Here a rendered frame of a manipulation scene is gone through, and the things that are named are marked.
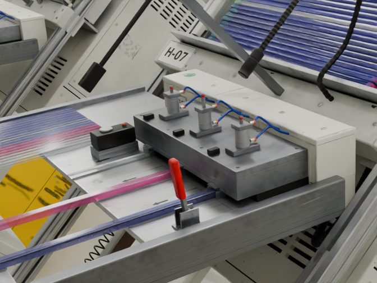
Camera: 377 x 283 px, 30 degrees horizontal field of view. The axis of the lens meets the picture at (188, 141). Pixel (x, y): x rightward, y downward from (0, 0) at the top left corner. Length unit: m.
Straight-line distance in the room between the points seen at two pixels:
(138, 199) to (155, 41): 1.46
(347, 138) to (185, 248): 0.32
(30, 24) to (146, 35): 0.42
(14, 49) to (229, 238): 1.46
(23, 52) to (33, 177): 2.09
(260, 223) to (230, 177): 0.08
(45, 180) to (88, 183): 3.21
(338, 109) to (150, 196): 0.35
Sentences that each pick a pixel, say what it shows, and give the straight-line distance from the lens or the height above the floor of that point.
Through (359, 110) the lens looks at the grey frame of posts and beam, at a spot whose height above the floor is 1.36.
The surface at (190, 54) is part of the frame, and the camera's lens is 1.60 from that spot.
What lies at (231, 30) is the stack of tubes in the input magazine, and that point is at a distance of 1.50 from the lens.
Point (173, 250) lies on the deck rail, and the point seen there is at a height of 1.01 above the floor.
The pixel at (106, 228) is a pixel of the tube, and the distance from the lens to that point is 1.01.
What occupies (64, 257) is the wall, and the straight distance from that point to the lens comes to 4.35.
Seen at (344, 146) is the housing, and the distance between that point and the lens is 1.12.
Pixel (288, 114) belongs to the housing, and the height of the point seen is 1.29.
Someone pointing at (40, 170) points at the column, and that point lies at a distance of 4.36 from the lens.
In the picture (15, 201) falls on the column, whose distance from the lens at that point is 4.38.
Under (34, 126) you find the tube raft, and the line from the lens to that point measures 1.47.
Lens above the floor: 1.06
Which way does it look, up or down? 5 degrees up
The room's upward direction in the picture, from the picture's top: 36 degrees clockwise
